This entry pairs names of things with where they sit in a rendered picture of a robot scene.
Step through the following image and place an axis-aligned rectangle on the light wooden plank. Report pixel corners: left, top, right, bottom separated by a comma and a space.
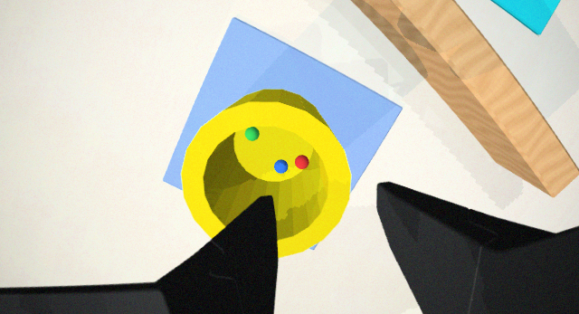
351, 0, 579, 197

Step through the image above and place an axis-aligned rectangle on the green marble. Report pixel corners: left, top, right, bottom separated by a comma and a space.
245, 127, 260, 141

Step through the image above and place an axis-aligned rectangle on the yellow cup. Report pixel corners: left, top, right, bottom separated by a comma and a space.
181, 89, 351, 258

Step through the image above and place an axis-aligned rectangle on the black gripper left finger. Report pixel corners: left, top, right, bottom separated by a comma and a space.
0, 195, 278, 314

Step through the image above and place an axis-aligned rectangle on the red marble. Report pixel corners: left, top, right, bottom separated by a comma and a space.
295, 155, 309, 169

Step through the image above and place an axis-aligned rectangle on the blue ball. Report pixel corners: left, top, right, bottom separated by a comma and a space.
274, 159, 288, 174

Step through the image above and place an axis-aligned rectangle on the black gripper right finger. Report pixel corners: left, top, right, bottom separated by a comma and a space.
376, 181, 579, 314

